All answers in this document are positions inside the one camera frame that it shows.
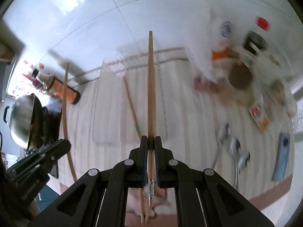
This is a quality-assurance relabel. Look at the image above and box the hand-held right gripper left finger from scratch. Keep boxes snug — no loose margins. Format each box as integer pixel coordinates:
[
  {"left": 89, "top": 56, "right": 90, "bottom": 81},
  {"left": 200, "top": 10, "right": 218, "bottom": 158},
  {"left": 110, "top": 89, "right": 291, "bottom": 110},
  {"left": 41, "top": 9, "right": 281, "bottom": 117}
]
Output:
[{"left": 31, "top": 135, "right": 149, "bottom": 227}]

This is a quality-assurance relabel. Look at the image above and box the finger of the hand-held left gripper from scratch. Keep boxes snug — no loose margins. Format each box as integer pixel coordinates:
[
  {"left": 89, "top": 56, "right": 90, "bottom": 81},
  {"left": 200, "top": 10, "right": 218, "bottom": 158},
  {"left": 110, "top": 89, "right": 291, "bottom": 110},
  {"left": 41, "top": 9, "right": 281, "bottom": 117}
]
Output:
[{"left": 27, "top": 139, "right": 72, "bottom": 165}]

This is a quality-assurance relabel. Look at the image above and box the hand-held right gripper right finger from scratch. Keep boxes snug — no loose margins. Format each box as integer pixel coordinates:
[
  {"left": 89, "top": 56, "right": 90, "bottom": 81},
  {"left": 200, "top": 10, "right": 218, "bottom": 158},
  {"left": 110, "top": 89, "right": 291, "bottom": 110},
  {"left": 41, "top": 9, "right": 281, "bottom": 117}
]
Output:
[{"left": 154, "top": 136, "right": 274, "bottom": 227}]

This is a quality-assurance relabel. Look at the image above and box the plain wooden chopstick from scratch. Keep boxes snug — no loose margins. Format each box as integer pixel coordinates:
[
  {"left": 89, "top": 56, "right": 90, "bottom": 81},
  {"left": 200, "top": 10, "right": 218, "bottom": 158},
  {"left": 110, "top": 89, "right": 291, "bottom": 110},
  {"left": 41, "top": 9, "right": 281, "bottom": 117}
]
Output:
[{"left": 62, "top": 63, "right": 77, "bottom": 183}]

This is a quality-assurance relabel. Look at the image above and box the wooden chopstick with green band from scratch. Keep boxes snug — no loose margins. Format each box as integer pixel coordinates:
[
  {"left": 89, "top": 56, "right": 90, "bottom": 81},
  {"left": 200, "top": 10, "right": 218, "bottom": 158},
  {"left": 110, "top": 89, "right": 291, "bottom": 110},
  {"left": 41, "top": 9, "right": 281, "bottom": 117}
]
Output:
[{"left": 123, "top": 76, "right": 149, "bottom": 225}]

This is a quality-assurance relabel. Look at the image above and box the wooden chopstick with patterned end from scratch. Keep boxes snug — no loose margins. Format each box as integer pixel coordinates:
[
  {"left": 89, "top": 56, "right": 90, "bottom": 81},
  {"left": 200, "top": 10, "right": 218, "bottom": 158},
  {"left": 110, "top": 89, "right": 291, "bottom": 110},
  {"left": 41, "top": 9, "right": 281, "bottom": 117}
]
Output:
[{"left": 147, "top": 31, "right": 155, "bottom": 207}]

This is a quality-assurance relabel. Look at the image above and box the stainless steel wok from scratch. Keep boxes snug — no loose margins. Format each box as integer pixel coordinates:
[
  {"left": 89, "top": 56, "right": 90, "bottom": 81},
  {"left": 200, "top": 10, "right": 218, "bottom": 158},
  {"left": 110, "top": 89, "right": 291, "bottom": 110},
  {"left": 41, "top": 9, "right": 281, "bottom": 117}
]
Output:
[{"left": 3, "top": 93, "right": 44, "bottom": 150}]

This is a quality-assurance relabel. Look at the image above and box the pink cloth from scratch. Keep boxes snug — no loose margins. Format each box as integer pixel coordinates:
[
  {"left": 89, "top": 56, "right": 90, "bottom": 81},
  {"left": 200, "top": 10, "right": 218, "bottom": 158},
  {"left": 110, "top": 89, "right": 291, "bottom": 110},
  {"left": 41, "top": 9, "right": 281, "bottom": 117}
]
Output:
[{"left": 127, "top": 187, "right": 177, "bottom": 218}]

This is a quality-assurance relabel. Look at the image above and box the striped table mat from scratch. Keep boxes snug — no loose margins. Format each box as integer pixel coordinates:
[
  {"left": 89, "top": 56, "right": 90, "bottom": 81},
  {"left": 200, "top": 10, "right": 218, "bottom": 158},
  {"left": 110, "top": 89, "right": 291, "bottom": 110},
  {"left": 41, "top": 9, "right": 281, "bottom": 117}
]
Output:
[{"left": 58, "top": 59, "right": 294, "bottom": 195}]

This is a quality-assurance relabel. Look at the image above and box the clear plastic tray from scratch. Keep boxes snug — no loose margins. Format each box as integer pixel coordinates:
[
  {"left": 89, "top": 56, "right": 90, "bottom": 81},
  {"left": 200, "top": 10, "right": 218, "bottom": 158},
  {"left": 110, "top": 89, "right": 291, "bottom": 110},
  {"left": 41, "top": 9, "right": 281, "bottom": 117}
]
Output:
[{"left": 93, "top": 58, "right": 169, "bottom": 145}]

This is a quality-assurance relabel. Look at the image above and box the orange label bottle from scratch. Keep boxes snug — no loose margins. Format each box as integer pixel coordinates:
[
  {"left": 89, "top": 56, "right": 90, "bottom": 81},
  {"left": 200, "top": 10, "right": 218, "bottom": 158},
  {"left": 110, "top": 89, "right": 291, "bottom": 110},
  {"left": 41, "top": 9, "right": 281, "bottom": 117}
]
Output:
[{"left": 38, "top": 73, "right": 81, "bottom": 105}]

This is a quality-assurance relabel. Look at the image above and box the metal spoon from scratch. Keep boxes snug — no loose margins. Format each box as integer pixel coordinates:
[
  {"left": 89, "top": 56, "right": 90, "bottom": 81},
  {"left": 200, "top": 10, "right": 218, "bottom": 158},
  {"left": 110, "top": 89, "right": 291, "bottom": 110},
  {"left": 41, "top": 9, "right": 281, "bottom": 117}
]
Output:
[
  {"left": 212, "top": 122, "right": 231, "bottom": 169},
  {"left": 237, "top": 152, "right": 251, "bottom": 171},
  {"left": 228, "top": 137, "right": 242, "bottom": 190}
]

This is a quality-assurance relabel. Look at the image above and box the small orange white packet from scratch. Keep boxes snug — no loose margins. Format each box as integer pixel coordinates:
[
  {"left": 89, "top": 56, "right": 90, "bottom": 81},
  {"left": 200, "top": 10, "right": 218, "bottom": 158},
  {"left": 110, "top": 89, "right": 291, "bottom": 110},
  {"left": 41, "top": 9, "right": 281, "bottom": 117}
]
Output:
[{"left": 248, "top": 103, "right": 271, "bottom": 131}]

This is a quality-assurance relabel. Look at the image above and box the blue rectangular case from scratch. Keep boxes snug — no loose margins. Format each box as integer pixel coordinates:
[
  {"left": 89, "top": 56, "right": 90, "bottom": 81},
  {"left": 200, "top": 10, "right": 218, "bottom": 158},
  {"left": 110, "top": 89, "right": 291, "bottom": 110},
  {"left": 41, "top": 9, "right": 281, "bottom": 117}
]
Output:
[{"left": 272, "top": 132, "right": 291, "bottom": 181}]

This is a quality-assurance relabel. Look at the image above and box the white plastic bag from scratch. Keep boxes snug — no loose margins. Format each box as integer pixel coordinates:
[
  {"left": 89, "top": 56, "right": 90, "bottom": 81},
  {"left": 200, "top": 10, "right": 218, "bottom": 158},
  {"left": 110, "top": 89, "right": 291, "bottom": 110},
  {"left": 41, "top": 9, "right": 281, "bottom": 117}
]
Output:
[{"left": 183, "top": 9, "right": 237, "bottom": 83}]

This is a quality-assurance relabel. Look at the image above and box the dark glass jar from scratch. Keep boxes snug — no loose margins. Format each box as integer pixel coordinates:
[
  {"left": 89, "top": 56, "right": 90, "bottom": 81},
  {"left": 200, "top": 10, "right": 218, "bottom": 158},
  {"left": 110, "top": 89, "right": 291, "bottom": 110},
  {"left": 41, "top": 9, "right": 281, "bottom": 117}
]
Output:
[{"left": 243, "top": 31, "right": 268, "bottom": 54}]

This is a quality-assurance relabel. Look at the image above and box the red cap container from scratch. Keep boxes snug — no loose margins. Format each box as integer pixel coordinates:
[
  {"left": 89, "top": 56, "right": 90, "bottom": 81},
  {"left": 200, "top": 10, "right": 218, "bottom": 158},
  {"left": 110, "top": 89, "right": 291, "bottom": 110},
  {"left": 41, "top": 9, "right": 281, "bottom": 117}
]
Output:
[{"left": 256, "top": 16, "right": 270, "bottom": 32}]

